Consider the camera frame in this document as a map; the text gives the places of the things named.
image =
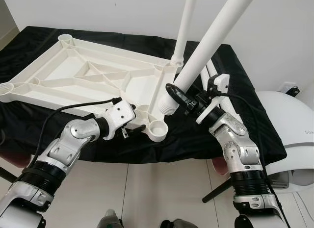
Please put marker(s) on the white plastic table top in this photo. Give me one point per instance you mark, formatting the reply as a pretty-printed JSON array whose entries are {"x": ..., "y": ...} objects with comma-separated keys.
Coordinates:
[{"x": 59, "y": 71}]

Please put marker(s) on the pink cloth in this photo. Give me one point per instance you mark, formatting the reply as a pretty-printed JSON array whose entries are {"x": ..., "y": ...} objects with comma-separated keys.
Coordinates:
[
  {"x": 221, "y": 166},
  {"x": 14, "y": 160}
]

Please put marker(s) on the white wall socket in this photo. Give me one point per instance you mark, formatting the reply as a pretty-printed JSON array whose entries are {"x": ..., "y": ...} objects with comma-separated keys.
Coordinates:
[{"x": 283, "y": 85}]

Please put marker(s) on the black metal table leg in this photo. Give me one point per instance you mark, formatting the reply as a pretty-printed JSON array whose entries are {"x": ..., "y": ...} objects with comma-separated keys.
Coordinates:
[
  {"x": 217, "y": 191},
  {"x": 7, "y": 175}
]

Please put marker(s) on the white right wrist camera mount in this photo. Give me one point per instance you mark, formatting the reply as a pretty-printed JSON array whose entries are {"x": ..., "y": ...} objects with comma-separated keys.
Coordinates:
[{"x": 221, "y": 83}]

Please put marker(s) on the white plastic table leg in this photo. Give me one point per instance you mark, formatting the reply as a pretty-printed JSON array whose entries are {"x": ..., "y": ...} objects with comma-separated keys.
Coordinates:
[
  {"x": 186, "y": 27},
  {"x": 226, "y": 108},
  {"x": 208, "y": 80},
  {"x": 211, "y": 46}
]

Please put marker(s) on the white dome litter box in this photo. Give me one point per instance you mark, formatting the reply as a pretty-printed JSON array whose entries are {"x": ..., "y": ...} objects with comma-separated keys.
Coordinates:
[{"x": 294, "y": 120}]

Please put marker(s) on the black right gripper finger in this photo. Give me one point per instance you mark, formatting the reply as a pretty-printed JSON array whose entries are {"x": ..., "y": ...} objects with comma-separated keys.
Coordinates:
[{"x": 177, "y": 95}]

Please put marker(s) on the black power plug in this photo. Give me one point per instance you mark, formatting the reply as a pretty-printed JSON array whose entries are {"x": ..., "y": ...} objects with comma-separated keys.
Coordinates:
[{"x": 292, "y": 91}]

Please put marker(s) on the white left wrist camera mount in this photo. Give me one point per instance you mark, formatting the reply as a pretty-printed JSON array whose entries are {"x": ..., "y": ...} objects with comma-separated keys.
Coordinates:
[{"x": 120, "y": 115}]

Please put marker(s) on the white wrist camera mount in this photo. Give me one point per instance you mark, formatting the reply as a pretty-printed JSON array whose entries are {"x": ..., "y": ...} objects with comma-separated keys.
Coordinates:
[
  {"x": 120, "y": 115},
  {"x": 221, "y": 83}
]

